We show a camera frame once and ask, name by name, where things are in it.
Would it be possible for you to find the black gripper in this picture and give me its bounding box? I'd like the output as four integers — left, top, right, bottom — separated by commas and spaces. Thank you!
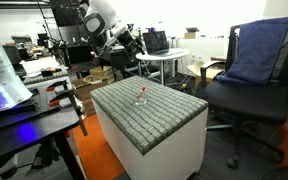
117, 27, 146, 57

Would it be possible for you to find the red and white marker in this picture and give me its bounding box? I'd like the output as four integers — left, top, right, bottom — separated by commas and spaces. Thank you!
135, 85, 148, 101

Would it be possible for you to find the clear glass cup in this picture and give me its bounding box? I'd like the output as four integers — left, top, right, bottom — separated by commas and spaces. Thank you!
134, 93, 148, 107

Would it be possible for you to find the grey open laptop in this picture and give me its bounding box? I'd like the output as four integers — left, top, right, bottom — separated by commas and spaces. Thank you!
141, 30, 184, 57

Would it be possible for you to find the round white table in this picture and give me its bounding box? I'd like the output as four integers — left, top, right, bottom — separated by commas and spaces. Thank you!
135, 48, 191, 86

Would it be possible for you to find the stack of cardboard boxes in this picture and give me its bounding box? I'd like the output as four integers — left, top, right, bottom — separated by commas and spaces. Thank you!
71, 65, 125, 116

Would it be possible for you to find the small cardboard box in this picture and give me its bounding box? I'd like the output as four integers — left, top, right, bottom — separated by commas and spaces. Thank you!
183, 27, 200, 40

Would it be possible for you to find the white window counter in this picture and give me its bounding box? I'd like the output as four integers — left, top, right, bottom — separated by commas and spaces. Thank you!
175, 35, 229, 68

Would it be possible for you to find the dark woven table mat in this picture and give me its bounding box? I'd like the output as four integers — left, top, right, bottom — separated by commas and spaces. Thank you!
90, 75, 209, 180

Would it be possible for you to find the open cardboard box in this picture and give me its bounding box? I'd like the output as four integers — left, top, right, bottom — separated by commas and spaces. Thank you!
186, 61, 226, 93

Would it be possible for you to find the grey patterned flat cushion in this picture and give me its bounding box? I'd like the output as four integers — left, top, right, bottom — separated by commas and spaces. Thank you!
23, 68, 70, 86

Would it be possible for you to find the dark blue cloth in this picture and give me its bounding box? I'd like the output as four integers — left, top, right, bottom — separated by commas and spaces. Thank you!
215, 16, 288, 85

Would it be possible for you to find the black office chair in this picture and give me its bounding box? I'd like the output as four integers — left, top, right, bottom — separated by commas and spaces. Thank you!
197, 14, 288, 170

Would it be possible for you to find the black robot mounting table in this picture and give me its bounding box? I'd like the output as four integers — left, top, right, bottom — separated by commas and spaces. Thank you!
0, 105, 87, 180

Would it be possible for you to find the black clamp with orange handle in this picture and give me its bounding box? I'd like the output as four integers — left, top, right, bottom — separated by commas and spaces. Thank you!
45, 79, 89, 138

